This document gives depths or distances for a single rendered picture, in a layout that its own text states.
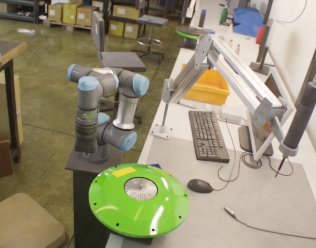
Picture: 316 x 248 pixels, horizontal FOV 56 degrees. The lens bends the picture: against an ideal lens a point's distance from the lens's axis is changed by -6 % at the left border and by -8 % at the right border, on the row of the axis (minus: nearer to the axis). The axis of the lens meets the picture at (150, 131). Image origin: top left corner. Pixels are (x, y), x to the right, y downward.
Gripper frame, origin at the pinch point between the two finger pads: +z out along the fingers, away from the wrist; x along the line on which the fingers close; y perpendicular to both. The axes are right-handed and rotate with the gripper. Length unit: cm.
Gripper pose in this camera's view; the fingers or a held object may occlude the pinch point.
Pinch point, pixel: (86, 159)
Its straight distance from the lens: 116.8
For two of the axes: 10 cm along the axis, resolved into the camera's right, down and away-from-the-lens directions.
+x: 9.9, 1.4, 0.5
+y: -0.3, 5.3, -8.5
